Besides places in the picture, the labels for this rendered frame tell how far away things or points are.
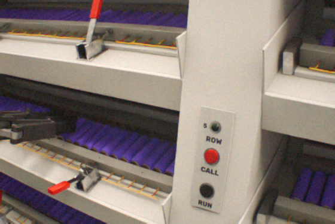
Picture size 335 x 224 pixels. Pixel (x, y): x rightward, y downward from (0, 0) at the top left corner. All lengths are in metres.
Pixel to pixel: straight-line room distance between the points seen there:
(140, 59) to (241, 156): 0.18
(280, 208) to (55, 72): 0.37
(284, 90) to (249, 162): 0.09
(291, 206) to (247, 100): 0.16
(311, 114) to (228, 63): 0.10
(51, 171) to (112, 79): 0.22
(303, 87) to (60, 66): 0.34
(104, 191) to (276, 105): 0.30
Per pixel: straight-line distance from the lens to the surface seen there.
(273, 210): 0.50
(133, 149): 0.60
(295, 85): 0.41
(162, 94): 0.45
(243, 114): 0.40
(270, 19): 0.39
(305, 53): 0.44
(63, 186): 0.54
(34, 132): 0.56
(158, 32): 0.51
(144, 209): 0.53
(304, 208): 0.49
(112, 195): 0.56
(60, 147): 0.64
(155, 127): 0.63
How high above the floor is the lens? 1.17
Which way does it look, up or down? 14 degrees down
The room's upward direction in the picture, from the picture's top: 5 degrees clockwise
